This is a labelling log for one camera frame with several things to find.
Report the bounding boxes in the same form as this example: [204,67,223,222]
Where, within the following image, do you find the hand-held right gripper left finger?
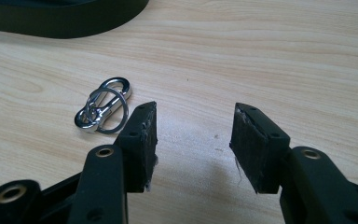
[67,101,159,224]

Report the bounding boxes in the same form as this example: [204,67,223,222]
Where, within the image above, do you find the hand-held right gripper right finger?
[228,102,358,224]

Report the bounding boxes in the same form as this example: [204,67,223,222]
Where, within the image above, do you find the silver key ring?
[87,87,131,135]

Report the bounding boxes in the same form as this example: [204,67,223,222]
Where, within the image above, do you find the silver carabiner keychain clip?
[74,77,132,133]

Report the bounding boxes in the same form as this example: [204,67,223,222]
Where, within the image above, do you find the black curved tray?
[0,0,150,40]

